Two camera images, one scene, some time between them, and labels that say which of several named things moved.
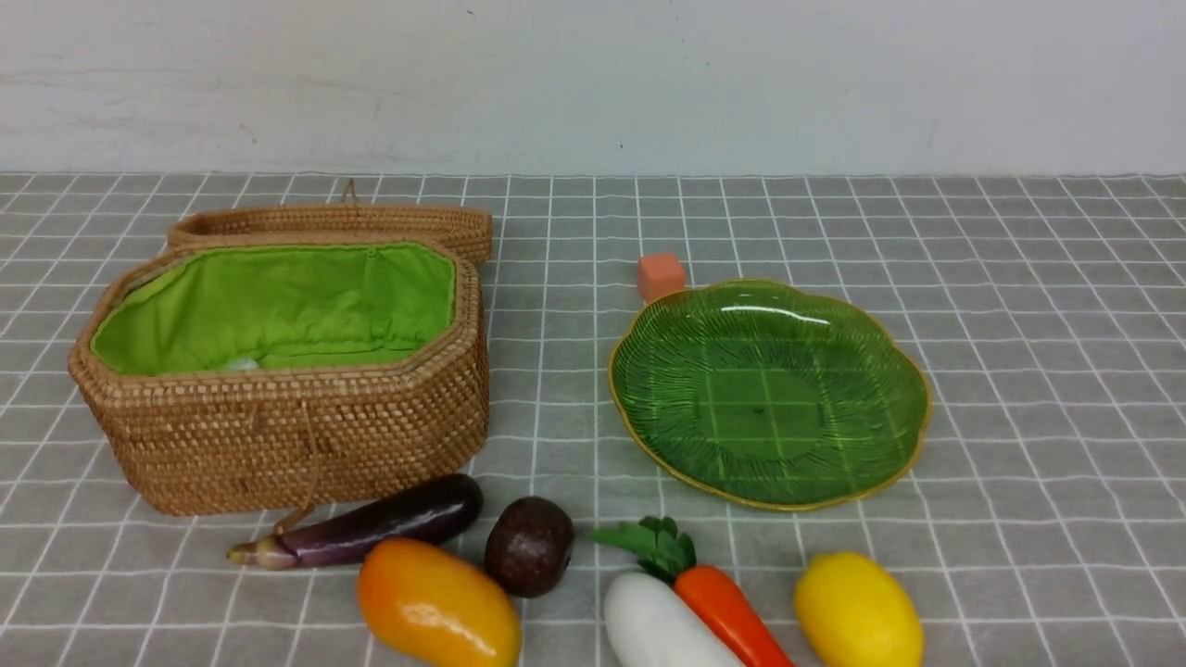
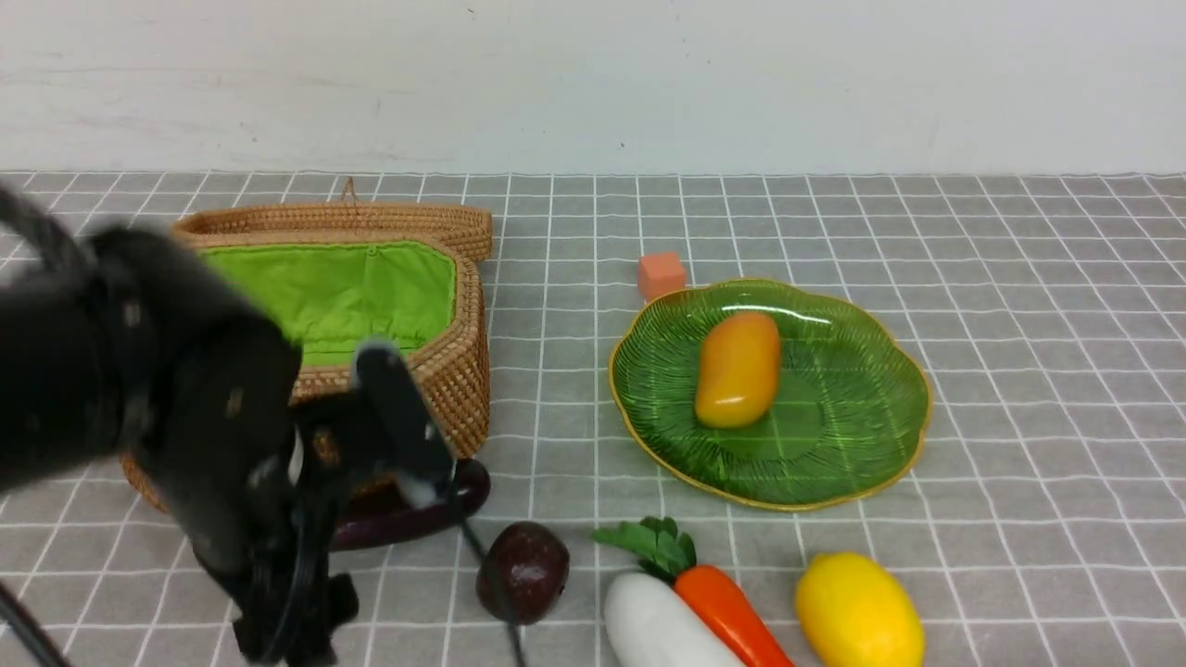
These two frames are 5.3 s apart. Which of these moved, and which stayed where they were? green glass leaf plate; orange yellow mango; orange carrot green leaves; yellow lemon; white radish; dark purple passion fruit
Moved: orange yellow mango; dark purple passion fruit
Stayed: green glass leaf plate; yellow lemon; orange carrot green leaves; white radish
